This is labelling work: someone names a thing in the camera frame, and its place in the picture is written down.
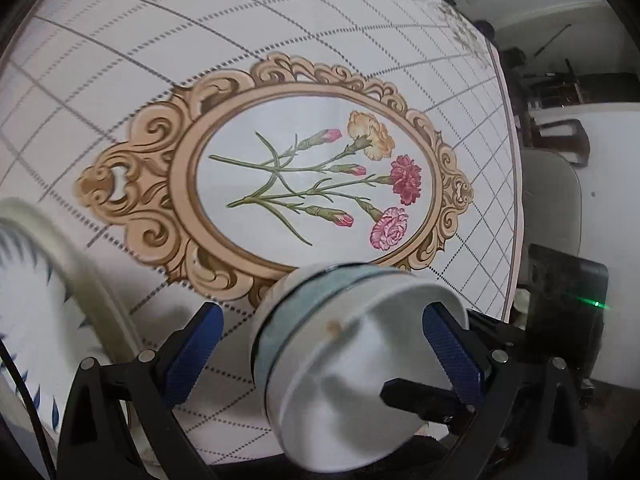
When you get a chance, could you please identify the blue-striped plate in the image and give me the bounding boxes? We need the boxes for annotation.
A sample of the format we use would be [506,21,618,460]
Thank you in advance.
[0,197,151,461]

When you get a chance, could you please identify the brown chair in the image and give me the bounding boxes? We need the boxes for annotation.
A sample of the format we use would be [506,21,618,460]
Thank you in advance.
[530,119,591,166]

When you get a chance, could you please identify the grey chair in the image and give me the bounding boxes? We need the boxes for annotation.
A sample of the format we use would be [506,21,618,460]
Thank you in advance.
[520,150,583,261]

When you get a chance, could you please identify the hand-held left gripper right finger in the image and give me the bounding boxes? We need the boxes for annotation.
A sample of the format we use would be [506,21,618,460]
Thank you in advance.
[421,301,596,480]

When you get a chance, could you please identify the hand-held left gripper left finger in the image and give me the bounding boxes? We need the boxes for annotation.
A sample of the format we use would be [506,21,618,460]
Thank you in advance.
[56,302,226,480]

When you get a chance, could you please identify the white bowl with pale outside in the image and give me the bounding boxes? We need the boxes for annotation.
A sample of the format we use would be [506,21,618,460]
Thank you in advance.
[250,262,471,473]

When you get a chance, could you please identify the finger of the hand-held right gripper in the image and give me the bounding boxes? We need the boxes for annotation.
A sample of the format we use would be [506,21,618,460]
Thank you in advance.
[380,379,476,435]

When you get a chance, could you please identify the black cable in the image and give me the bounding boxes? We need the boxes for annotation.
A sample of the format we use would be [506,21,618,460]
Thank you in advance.
[0,332,56,480]

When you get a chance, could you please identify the diamond-pattern floral tablecloth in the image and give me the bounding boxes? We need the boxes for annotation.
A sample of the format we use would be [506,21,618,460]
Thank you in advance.
[0,0,526,466]

